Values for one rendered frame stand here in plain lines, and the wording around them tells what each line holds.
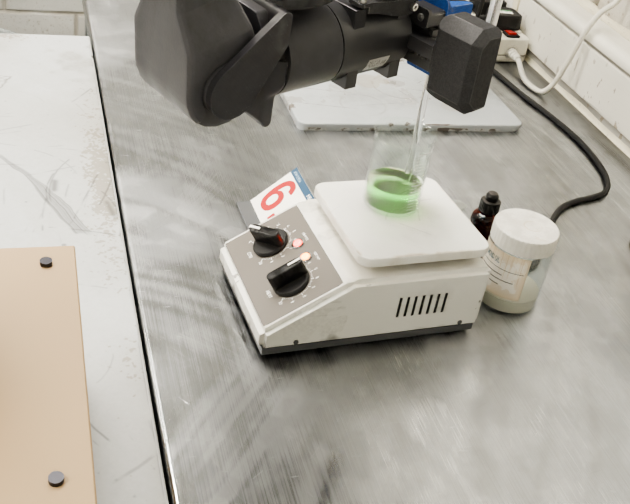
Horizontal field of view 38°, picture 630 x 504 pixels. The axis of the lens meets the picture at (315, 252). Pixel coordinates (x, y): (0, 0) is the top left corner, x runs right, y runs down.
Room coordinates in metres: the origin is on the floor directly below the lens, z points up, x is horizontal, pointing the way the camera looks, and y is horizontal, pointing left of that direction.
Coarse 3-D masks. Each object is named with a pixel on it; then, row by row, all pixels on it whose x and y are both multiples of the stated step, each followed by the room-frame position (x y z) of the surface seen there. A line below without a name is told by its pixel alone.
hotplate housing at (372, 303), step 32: (320, 224) 0.66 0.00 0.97; (224, 256) 0.66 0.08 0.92; (352, 256) 0.62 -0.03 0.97; (352, 288) 0.58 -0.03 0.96; (384, 288) 0.60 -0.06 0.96; (416, 288) 0.61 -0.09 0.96; (448, 288) 0.62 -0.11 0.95; (480, 288) 0.63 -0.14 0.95; (256, 320) 0.57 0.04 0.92; (288, 320) 0.57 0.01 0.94; (320, 320) 0.57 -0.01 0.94; (352, 320) 0.59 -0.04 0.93; (384, 320) 0.60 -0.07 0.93; (416, 320) 0.61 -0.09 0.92; (448, 320) 0.62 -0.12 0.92
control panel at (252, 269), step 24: (288, 216) 0.68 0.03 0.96; (240, 240) 0.67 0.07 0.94; (288, 240) 0.65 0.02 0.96; (312, 240) 0.64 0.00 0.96; (240, 264) 0.64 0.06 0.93; (264, 264) 0.63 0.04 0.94; (312, 264) 0.62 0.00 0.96; (264, 288) 0.60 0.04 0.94; (312, 288) 0.59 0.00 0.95; (264, 312) 0.58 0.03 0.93; (288, 312) 0.57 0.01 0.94
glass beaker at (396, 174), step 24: (384, 120) 0.70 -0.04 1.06; (408, 120) 0.71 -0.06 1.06; (384, 144) 0.66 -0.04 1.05; (408, 144) 0.71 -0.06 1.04; (432, 144) 0.67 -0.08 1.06; (384, 168) 0.66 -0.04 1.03; (408, 168) 0.66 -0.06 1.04; (384, 192) 0.66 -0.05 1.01; (408, 192) 0.66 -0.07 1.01; (408, 216) 0.67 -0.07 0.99
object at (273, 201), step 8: (288, 176) 0.80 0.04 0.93; (280, 184) 0.79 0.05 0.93; (288, 184) 0.79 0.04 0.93; (296, 184) 0.78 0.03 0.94; (264, 192) 0.79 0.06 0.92; (272, 192) 0.79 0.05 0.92; (280, 192) 0.78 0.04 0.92; (288, 192) 0.78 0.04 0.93; (296, 192) 0.77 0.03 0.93; (256, 200) 0.78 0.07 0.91; (264, 200) 0.78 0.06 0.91; (272, 200) 0.77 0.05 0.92; (280, 200) 0.77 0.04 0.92; (288, 200) 0.76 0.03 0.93; (296, 200) 0.76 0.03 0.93; (304, 200) 0.75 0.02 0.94; (264, 208) 0.77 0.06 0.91; (272, 208) 0.76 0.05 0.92; (280, 208) 0.76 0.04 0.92; (264, 216) 0.76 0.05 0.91; (272, 216) 0.75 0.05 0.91
